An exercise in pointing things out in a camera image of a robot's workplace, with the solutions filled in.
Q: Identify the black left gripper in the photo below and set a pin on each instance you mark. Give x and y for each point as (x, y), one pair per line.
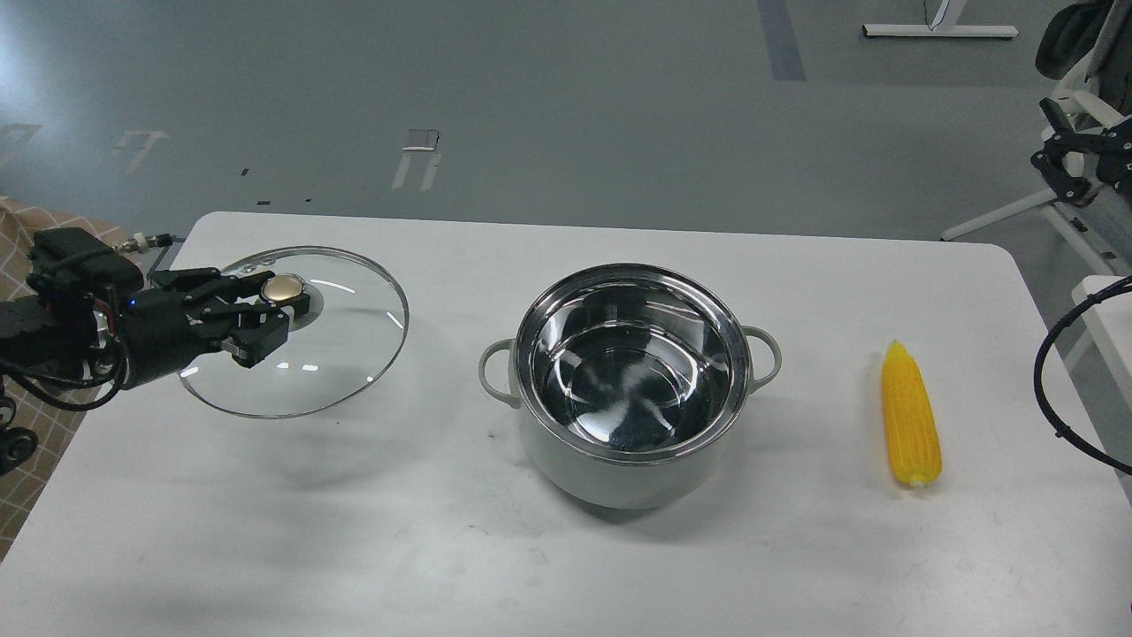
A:
(93, 319)

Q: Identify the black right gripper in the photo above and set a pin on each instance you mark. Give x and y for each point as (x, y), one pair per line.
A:
(1072, 162)

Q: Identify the glass pot lid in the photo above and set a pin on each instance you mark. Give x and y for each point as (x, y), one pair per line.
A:
(356, 326)

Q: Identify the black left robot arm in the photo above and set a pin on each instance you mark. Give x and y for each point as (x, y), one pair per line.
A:
(14, 343)

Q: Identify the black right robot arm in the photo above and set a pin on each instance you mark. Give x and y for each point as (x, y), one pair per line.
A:
(1125, 139)

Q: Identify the yellow corn cob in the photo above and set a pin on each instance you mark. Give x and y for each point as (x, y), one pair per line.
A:
(911, 437)

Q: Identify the grey steel cooking pot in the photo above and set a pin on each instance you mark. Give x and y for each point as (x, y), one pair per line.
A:
(627, 380)

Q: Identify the white office chair base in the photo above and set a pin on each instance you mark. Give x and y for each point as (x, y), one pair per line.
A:
(1084, 51)

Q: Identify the white desk foot bar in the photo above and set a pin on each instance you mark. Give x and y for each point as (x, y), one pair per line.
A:
(944, 24)

